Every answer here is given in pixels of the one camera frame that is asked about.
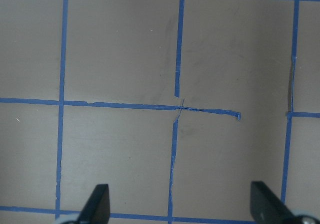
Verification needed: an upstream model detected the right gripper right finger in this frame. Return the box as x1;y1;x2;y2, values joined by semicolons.
250;181;320;224

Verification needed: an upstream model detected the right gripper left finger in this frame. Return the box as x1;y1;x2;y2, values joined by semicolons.
54;184;111;224

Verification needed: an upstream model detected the brown paper mat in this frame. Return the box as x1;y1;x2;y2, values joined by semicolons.
0;0;320;223

